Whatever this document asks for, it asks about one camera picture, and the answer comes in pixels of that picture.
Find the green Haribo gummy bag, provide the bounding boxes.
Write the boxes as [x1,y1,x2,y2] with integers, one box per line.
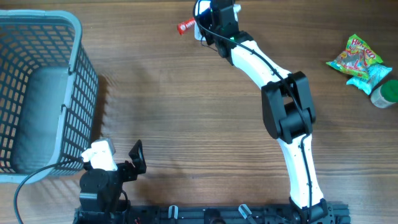
[326,34,383,80]

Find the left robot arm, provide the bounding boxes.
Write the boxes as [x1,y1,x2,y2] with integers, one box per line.
[73,138,147,223]

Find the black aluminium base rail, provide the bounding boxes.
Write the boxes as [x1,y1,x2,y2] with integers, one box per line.
[73,203,351,224]

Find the red coffee stick sachet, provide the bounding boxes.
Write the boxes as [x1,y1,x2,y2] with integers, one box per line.
[177,17,196,35]

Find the white barcode scanner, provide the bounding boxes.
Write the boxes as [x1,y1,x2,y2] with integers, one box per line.
[194,0,211,40]

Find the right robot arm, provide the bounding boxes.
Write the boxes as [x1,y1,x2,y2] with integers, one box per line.
[192,1,330,223]

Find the teal tissue packet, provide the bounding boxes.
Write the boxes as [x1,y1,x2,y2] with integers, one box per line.
[346,64,392,95]

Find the green lid jar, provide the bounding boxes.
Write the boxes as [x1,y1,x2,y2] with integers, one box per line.
[371,80,397,108]

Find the grey plastic shopping basket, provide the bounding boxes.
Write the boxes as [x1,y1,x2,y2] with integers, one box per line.
[1,9,99,184]

